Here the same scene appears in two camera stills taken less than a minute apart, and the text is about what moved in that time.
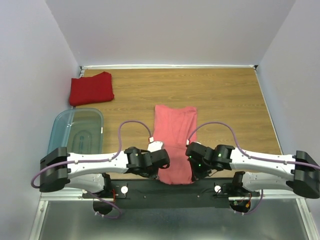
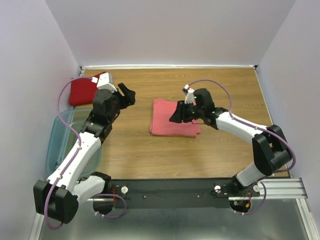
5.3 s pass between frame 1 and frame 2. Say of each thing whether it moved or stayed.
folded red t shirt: stayed
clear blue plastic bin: stayed
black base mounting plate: stayed
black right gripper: moved
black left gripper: moved
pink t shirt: moved
